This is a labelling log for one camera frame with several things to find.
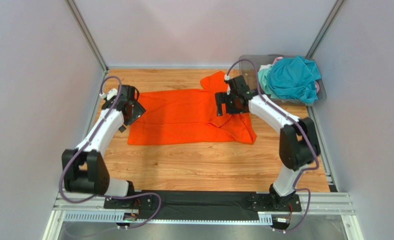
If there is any orange t shirt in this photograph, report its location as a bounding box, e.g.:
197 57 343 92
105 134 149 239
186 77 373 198
127 71 257 146

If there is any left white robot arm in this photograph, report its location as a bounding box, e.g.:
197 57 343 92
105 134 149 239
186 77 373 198
61 85 146 197

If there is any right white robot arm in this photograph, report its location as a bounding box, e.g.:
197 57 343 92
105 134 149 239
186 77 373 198
215 75 320 211

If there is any clear plastic bin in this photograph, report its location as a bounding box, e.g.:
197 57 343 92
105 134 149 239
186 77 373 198
239 54 327 106

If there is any mint green t shirt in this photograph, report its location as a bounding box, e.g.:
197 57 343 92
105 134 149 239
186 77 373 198
258 64 278 99

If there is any pink garment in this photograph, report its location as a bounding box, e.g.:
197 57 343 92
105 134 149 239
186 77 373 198
272 56 283 65

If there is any teal t shirt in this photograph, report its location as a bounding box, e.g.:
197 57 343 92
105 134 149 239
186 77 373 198
267 55 321 104

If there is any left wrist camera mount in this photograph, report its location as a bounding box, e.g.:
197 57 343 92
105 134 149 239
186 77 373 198
99 88 118 101

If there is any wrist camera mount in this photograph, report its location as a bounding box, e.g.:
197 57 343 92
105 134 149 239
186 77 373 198
99 88 118 101
224 74 231 95

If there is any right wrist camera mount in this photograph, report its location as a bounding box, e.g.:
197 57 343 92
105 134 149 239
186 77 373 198
224 74 231 95

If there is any aluminium frame rail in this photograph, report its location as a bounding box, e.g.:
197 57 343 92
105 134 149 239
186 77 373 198
44 190 363 240

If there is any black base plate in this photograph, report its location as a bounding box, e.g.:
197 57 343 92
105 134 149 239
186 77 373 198
104 190 302 221

